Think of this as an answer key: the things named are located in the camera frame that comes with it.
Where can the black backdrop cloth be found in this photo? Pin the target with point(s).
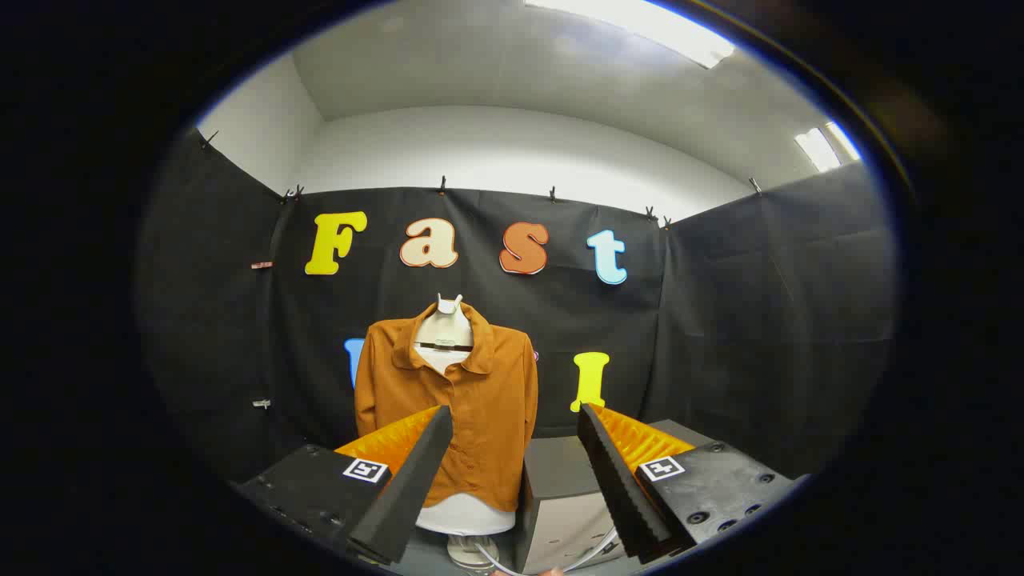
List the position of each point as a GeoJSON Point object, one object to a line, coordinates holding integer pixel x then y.
{"type": "Point", "coordinates": [720, 320]}

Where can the small ceiling light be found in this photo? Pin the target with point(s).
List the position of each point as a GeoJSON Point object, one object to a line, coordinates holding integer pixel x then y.
{"type": "Point", "coordinates": [824, 146]}

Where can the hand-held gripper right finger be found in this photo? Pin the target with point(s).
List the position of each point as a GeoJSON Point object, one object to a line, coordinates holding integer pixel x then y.
{"type": "Point", "coordinates": [620, 488]}

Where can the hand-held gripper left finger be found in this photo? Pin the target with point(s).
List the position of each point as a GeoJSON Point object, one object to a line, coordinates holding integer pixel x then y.
{"type": "Point", "coordinates": [412, 480]}

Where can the long ceiling light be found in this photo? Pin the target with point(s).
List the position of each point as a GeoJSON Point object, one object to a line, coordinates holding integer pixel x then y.
{"type": "Point", "coordinates": [640, 24]}

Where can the white mannequin torso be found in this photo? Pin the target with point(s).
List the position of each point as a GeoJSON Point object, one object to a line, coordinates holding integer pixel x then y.
{"type": "Point", "coordinates": [448, 328]}

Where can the row of black clips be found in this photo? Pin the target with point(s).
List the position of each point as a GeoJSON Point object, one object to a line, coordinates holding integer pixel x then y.
{"type": "Point", "coordinates": [442, 186]}

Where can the orange button-up shirt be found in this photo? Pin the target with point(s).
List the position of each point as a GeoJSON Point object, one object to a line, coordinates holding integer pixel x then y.
{"type": "Point", "coordinates": [488, 408]}

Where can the grey drawer cabinet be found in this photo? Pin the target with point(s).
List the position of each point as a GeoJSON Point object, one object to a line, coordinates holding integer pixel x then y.
{"type": "Point", "coordinates": [560, 496]}

